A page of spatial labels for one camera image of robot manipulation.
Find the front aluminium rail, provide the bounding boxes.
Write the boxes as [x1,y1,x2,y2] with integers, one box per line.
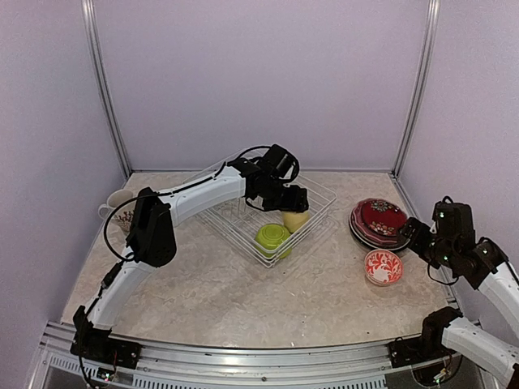
[26,319,500,389]

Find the aluminium frame post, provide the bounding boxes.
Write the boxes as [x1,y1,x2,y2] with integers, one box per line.
[80,0,133,178]
[392,0,441,180]

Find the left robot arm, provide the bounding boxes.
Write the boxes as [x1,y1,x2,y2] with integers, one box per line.
[73,145,308,361]

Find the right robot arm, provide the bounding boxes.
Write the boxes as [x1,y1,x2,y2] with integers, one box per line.
[400,214,518,388]

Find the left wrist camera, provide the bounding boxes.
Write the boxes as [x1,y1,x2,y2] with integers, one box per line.
[257,144,300,182]

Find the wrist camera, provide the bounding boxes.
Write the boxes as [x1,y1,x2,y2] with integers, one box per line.
[257,144,300,182]
[432,195,475,246]

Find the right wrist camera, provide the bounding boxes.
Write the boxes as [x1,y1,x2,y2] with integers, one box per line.
[432,195,475,246]

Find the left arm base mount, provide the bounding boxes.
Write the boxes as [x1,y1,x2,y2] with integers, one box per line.
[71,336,142,370]

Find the lime green bowl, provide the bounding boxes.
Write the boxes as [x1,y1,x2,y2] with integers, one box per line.
[255,224,290,260]

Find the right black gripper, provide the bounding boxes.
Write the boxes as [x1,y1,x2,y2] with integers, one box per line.
[397,217,458,269]

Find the white floral mug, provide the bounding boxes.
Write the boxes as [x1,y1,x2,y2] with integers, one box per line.
[98,189,135,233]

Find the white bowl red pattern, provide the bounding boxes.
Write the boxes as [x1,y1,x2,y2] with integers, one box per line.
[364,249,404,286]

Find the white wire dish rack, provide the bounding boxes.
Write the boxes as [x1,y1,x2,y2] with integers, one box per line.
[195,175,337,268]

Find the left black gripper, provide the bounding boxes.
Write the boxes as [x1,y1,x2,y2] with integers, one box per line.
[258,180,309,213]

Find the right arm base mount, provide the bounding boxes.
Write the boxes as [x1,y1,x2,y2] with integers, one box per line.
[387,335,455,368]

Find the yellow mug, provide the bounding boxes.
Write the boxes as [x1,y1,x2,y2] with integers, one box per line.
[281,211,309,233]

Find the dark brown plate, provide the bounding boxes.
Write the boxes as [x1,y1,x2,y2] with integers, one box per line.
[350,199,408,247]

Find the black striped rim plate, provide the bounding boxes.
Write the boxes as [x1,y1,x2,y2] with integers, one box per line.
[349,215,410,252]

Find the right aluminium frame post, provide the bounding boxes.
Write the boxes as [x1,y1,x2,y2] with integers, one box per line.
[392,0,441,180]

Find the left aluminium frame post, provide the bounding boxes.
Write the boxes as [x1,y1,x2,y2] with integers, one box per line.
[80,0,133,178]

